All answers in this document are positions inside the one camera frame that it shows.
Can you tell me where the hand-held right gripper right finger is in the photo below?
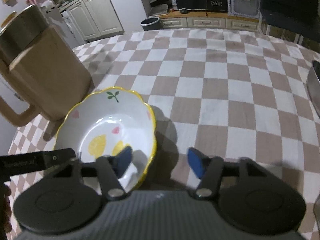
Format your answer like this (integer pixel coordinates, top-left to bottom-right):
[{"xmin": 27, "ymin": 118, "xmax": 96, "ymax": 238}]
[{"xmin": 187, "ymin": 147, "xmax": 272, "ymax": 200}]

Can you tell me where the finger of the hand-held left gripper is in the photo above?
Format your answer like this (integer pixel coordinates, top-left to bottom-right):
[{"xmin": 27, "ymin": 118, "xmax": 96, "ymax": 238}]
[{"xmin": 0, "ymin": 148, "xmax": 76, "ymax": 180}]

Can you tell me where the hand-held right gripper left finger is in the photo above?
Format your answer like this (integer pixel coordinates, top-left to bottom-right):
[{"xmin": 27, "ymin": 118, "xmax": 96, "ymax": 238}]
[{"xmin": 54, "ymin": 146, "xmax": 133, "ymax": 202}]

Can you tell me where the yellow-rimmed floral bowl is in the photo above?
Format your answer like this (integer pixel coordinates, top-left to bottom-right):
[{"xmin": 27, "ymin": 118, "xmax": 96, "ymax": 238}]
[{"xmin": 54, "ymin": 86, "xmax": 157, "ymax": 190}]

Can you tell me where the square steel container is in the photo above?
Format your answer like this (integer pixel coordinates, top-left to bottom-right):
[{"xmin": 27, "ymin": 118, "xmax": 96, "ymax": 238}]
[{"xmin": 306, "ymin": 60, "xmax": 320, "ymax": 118}]

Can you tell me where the brown checkered tablecloth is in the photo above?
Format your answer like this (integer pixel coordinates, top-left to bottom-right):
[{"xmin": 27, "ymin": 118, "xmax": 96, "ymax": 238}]
[{"xmin": 7, "ymin": 27, "xmax": 320, "ymax": 215}]

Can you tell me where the beige kettle with steel lid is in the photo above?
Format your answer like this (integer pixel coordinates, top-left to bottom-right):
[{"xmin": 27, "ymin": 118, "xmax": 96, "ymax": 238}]
[{"xmin": 0, "ymin": 4, "xmax": 92, "ymax": 128}]

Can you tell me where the grey trash bin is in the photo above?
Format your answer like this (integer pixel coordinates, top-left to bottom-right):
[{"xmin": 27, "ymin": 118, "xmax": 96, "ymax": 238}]
[{"xmin": 140, "ymin": 16, "xmax": 160, "ymax": 32}]

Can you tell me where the low wooden drawer bench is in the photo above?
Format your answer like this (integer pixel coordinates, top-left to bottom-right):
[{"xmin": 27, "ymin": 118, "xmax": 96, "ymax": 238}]
[{"xmin": 160, "ymin": 12, "xmax": 262, "ymax": 32}]

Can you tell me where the white kitchen cabinet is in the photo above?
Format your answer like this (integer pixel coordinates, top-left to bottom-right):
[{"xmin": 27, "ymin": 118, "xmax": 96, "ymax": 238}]
[{"xmin": 66, "ymin": 0, "xmax": 125, "ymax": 43}]

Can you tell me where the dark sofa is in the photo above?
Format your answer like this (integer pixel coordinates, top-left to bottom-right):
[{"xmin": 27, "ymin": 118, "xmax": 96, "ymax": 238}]
[{"xmin": 260, "ymin": 0, "xmax": 320, "ymax": 34}]

